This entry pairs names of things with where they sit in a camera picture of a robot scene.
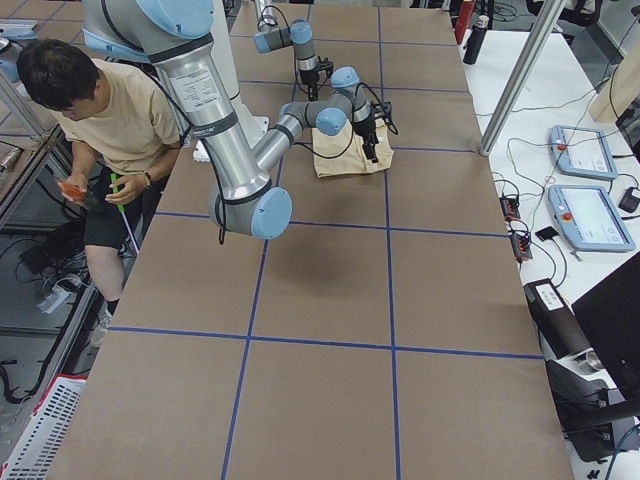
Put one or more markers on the teach pendant tablet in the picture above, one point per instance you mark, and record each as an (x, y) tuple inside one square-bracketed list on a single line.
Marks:
[(582, 152), (588, 219)]

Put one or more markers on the aluminium frame post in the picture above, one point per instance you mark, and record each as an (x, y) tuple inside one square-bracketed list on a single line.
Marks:
[(535, 42)]

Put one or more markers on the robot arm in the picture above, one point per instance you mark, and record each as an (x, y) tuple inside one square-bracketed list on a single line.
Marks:
[(177, 38), (274, 33)]

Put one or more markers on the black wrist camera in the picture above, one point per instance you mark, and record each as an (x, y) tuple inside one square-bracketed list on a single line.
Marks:
[(325, 65), (383, 111)]

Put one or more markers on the far teach pendant tablet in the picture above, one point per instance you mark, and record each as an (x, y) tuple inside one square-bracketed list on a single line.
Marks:
[(582, 152)]

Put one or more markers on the red thermos bottle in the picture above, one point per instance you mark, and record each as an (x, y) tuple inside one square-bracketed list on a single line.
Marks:
[(465, 13)]

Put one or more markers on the near teach pendant tablet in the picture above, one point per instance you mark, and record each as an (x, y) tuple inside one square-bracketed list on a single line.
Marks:
[(588, 219)]

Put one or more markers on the black monitor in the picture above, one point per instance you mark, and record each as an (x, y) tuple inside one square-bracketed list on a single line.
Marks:
[(608, 315)]

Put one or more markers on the orange snack packet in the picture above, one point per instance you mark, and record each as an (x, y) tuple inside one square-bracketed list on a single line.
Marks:
[(71, 192)]

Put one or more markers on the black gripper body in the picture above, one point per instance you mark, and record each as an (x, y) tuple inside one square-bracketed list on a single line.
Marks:
[(309, 80), (366, 128)]

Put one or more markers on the person in beige shirt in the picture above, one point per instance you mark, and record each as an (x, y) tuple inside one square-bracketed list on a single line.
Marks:
[(111, 112)]

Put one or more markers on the green stick tool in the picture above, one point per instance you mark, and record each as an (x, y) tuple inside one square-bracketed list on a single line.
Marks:
[(121, 209)]

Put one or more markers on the brown paper table cover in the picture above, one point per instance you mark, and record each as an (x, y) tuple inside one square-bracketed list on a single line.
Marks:
[(384, 335)]

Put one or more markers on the beige long sleeve shirt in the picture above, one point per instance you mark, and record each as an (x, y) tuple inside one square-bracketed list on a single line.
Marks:
[(343, 154)]

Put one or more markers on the white plastic basket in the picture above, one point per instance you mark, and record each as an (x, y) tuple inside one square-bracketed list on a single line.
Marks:
[(43, 436)]

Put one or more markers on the white power strip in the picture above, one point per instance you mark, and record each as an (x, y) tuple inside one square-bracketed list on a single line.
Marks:
[(58, 294)]

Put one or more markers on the black thermos bottle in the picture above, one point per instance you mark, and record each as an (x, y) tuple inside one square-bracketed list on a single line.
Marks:
[(476, 38)]

